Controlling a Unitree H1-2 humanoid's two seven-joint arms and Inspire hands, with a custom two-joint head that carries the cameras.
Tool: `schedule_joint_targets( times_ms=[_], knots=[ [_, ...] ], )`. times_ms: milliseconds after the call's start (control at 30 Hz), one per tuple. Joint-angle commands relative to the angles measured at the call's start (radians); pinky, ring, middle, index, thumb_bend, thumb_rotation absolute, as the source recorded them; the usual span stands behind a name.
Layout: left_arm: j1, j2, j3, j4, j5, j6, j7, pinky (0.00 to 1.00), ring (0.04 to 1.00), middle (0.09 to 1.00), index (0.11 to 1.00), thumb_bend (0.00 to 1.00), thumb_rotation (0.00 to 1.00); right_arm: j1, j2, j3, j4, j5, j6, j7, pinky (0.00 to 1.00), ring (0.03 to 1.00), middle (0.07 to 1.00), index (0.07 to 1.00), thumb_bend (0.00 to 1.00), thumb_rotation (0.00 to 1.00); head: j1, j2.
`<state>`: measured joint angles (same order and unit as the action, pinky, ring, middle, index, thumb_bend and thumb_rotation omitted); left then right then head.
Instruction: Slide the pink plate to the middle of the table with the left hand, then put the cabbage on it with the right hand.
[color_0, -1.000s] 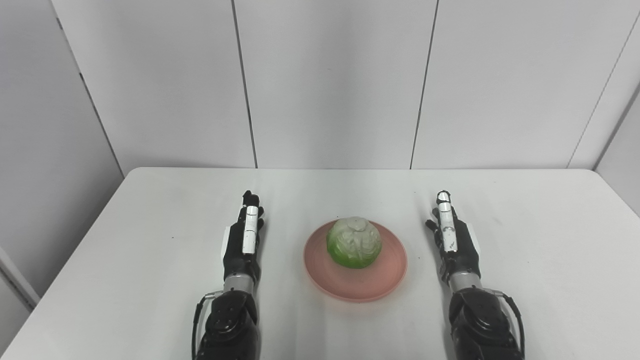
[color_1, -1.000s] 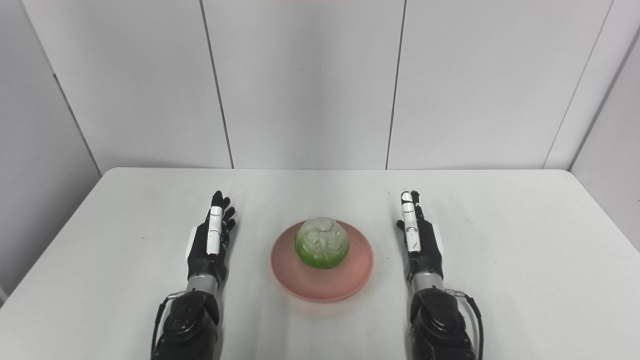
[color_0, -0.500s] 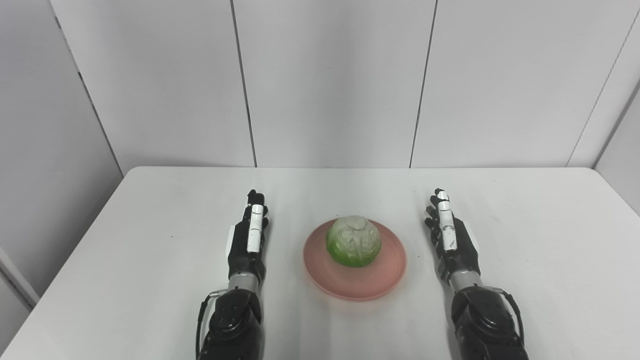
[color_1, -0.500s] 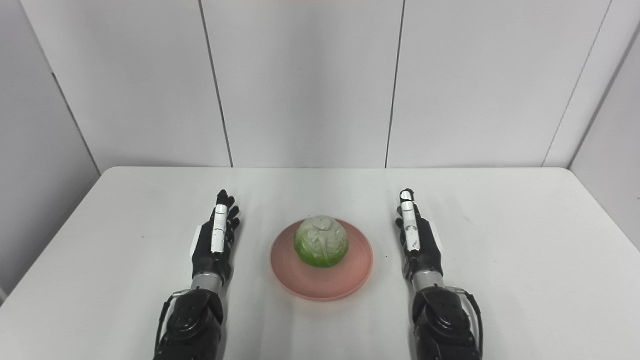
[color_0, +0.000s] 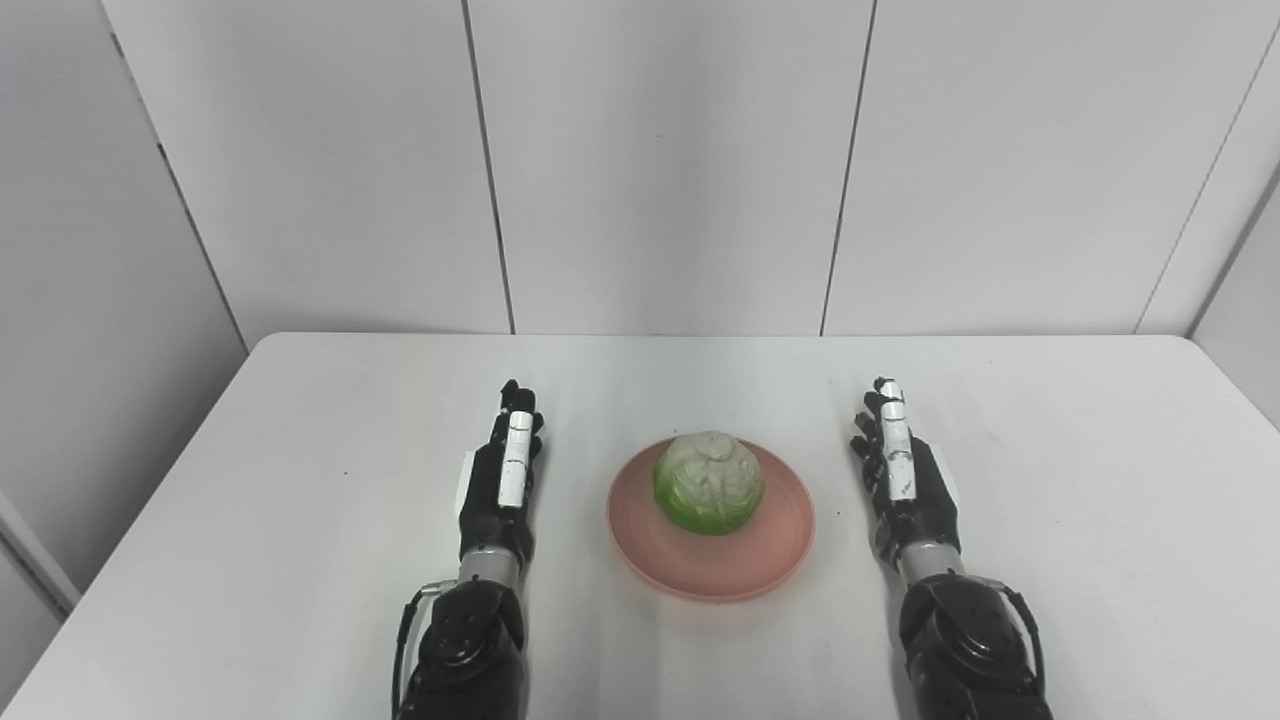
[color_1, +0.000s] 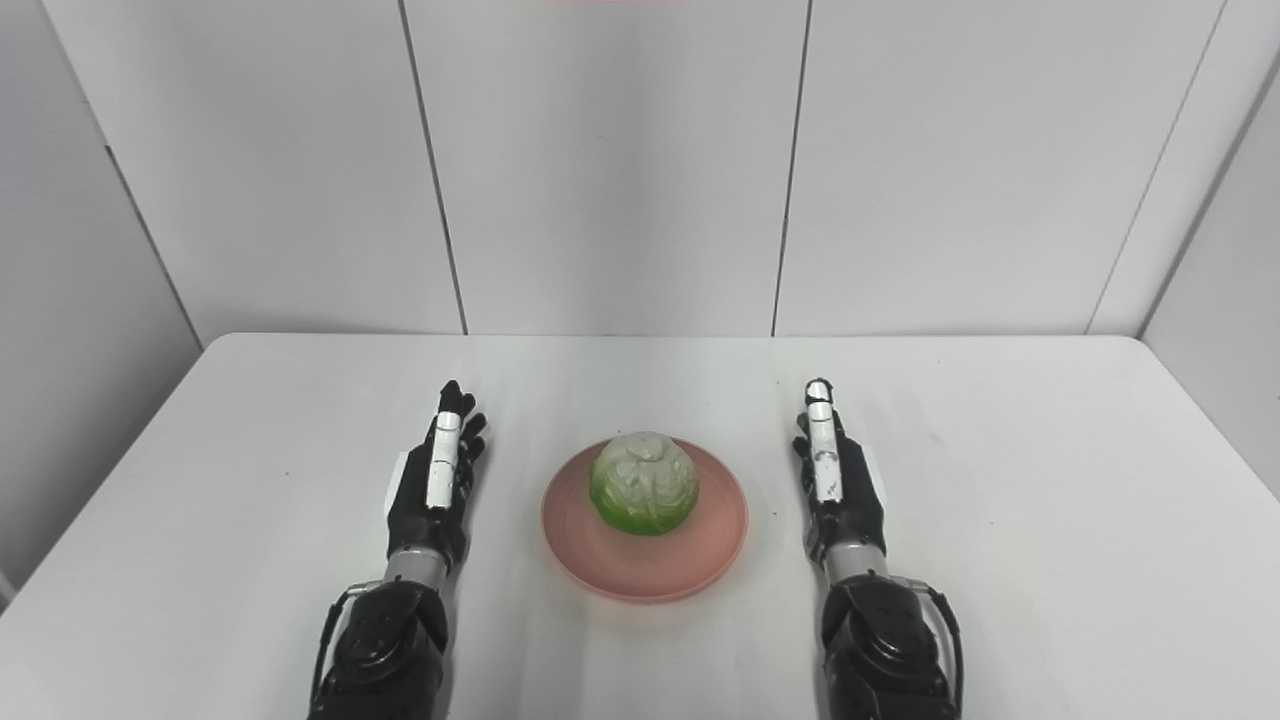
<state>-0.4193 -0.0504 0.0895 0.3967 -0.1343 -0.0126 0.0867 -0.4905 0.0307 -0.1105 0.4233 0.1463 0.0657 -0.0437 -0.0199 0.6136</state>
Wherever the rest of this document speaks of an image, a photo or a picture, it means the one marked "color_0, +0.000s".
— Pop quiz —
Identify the green white cabbage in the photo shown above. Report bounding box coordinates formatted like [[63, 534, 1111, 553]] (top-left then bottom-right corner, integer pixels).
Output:
[[652, 430, 767, 536]]

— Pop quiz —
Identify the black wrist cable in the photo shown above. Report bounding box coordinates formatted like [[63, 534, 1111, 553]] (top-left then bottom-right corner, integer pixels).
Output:
[[980, 576, 1048, 693], [391, 578, 443, 720]]

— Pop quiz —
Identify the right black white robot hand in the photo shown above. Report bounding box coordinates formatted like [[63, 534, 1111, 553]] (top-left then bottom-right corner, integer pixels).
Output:
[[849, 376, 964, 573]]

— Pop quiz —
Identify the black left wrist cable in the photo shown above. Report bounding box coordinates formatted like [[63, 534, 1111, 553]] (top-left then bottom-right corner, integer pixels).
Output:
[[391, 578, 443, 720]]

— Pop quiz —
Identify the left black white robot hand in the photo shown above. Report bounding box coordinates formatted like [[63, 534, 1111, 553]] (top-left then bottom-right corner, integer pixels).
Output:
[[455, 378, 547, 573]]

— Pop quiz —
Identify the pink round plate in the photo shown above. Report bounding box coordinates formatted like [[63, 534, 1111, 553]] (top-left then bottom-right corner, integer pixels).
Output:
[[606, 435, 817, 603]]

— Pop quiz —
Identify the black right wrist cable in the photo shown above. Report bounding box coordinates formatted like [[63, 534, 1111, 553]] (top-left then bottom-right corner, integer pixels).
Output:
[[980, 576, 1048, 693]]

